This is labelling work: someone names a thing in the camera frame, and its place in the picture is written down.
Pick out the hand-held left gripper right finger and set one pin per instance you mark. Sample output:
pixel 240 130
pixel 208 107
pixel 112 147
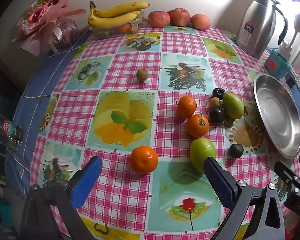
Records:
pixel 218 180

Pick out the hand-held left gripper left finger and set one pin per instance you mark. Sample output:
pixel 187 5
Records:
pixel 87 180

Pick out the green mango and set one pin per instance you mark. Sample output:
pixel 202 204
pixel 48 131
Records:
pixel 202 152
pixel 232 105

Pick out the stainless steel plate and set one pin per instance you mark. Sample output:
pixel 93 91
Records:
pixel 277 115

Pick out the orange tangerine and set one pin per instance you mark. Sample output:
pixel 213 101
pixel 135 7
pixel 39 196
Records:
pixel 197 125
pixel 143 159
pixel 125 28
pixel 186 106

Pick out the small brown kiwi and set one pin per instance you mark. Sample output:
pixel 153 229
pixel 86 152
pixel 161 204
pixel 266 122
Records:
pixel 216 103
pixel 142 75

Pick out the dark purple plum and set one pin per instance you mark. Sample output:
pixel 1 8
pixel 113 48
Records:
pixel 236 150
pixel 218 93
pixel 216 115

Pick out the small black plug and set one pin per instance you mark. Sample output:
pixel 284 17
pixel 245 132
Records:
pixel 290 81

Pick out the glass mug with label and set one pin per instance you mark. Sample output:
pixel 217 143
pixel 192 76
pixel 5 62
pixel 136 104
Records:
pixel 8 132

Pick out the teal box with red print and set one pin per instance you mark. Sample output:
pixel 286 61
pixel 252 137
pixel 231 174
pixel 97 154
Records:
pixel 277 65

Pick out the plaid fruit print tablecloth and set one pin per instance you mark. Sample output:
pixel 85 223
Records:
pixel 130 62

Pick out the white desk lamp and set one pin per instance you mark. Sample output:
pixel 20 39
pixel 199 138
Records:
pixel 296 35

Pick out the stainless steel thermos jug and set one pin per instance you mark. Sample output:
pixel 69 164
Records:
pixel 257 22

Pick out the clear plastic fruit container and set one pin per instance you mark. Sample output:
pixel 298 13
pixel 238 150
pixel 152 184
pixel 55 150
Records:
pixel 110 31

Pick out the red apple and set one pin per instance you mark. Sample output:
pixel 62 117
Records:
pixel 200 21
pixel 158 19
pixel 180 17

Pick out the yellow banana bunch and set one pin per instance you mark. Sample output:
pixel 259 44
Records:
pixel 115 17

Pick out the pink flower bouquet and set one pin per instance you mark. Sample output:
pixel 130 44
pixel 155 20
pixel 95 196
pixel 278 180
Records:
pixel 40 15

